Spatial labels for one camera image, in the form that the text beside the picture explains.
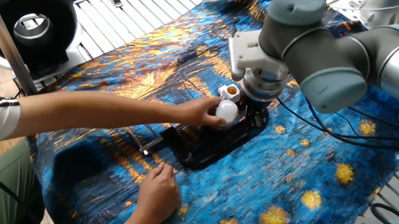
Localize person's left forearm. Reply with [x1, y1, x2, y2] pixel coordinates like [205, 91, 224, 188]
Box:
[14, 83, 195, 155]

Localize aluminium upright post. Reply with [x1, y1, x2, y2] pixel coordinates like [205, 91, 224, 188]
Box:
[0, 0, 45, 97]

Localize white bulb socket block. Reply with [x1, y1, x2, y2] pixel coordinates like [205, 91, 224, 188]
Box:
[217, 83, 242, 103]

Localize person's right hand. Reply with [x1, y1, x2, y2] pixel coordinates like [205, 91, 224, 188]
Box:
[132, 160, 185, 221]

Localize black C-clamp with metal screw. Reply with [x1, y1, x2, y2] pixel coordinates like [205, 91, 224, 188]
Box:
[123, 96, 271, 177]

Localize white light bulb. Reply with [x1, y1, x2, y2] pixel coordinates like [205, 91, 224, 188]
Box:
[214, 99, 240, 124]

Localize black round fan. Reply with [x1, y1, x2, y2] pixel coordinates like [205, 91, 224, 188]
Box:
[0, 0, 80, 75]

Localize green trousers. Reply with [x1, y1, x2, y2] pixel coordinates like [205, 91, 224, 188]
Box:
[0, 137, 51, 224]

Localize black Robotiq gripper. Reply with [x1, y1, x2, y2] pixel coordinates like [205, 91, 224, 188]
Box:
[239, 87, 279, 124]

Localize person's left hand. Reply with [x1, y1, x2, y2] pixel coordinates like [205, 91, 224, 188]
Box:
[176, 95, 226, 132]

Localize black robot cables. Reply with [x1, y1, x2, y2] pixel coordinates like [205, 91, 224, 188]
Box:
[272, 94, 399, 151]

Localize starry night print tablecloth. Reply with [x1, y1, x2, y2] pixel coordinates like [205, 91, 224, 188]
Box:
[21, 0, 399, 224]

